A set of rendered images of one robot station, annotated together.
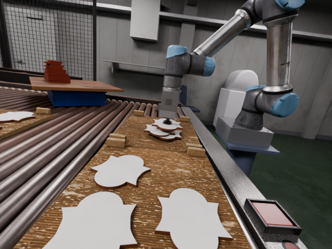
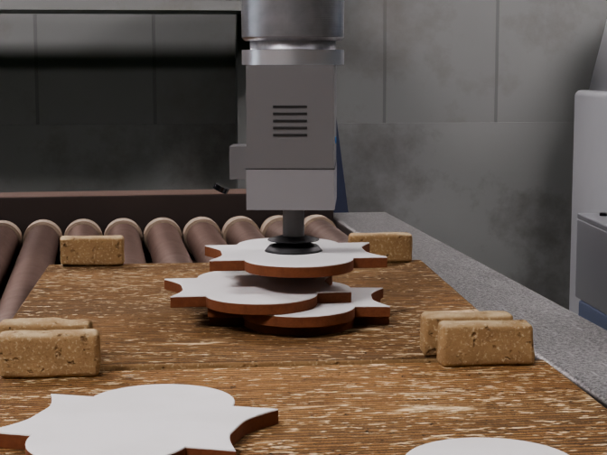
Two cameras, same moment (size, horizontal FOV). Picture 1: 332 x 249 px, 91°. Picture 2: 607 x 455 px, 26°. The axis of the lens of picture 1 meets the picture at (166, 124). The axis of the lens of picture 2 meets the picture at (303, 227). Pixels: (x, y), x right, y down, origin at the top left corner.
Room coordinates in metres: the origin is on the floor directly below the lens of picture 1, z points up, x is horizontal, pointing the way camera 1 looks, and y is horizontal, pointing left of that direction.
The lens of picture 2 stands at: (-0.29, 0.06, 1.13)
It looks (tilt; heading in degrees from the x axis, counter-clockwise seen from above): 7 degrees down; 356
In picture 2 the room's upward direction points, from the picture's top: straight up
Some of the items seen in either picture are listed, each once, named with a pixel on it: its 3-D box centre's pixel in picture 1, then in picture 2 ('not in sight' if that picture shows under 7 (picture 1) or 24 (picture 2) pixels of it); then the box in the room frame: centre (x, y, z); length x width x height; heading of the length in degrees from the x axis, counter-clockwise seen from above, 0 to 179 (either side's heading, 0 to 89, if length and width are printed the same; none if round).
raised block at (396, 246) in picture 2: (185, 118); (379, 247); (0.92, -0.10, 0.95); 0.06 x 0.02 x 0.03; 90
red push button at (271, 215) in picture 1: (270, 215); not in sight; (0.29, -0.25, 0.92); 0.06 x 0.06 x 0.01; 4
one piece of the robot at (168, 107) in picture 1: (167, 101); (277, 125); (0.68, 0.01, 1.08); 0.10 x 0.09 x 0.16; 83
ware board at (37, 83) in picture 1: (75, 84); not in sight; (1.18, 0.68, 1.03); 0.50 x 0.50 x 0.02; 42
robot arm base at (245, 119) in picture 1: (250, 117); not in sight; (0.93, -0.48, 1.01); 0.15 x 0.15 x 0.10
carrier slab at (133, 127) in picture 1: (158, 130); (246, 311); (0.73, 0.03, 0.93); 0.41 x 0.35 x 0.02; 0
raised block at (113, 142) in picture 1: (116, 142); (50, 353); (0.49, 0.15, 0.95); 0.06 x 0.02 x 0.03; 92
